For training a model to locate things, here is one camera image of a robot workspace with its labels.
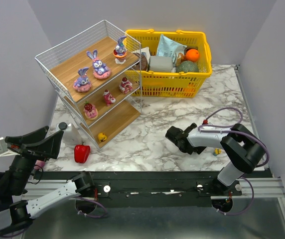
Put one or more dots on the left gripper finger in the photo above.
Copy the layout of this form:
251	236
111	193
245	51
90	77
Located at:
53	142
30	138

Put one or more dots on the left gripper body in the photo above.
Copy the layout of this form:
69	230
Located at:
27	151

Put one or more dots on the yellow duck toy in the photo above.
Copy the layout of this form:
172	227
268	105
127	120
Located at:
102	137

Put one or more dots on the pink strawberry donut toy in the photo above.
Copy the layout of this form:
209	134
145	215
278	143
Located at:
90	111

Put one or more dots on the purple pink donut toy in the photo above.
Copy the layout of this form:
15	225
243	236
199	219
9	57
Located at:
82	84

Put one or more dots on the red bear toy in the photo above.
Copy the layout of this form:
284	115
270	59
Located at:
109	99

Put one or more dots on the purple bunny donut toy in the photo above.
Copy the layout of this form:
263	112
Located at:
100	70

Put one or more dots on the red strawberry cake toy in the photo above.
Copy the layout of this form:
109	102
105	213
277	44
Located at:
125	86

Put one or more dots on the purple bunny sundae toy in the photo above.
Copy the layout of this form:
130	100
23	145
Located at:
120	51

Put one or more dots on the small yellow minion toy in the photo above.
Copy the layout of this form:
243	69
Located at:
217	151

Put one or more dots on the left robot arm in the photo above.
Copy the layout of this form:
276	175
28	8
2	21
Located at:
16	216

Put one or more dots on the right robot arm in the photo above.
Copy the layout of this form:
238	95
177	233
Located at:
244	150

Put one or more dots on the pink round toy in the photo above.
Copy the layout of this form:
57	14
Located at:
39	163

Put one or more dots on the white bottle black cap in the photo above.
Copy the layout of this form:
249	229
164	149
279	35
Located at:
71	136

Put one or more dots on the red bell pepper toy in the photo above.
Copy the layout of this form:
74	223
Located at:
81	153

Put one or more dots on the brown round container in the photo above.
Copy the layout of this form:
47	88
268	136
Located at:
144	62

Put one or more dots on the grey box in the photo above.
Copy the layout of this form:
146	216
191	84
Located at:
160	64

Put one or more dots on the yellow plastic basket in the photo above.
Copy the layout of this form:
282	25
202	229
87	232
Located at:
177	63

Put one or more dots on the light blue snack bag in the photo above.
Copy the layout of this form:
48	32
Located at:
169	48

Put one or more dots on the green melon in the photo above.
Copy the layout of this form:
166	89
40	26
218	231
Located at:
187	66

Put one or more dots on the orange fruit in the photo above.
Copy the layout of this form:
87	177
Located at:
192	55

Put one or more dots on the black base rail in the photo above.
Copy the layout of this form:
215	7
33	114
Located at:
140	189

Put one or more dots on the white wire wooden shelf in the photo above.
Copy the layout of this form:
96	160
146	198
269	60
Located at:
61	63

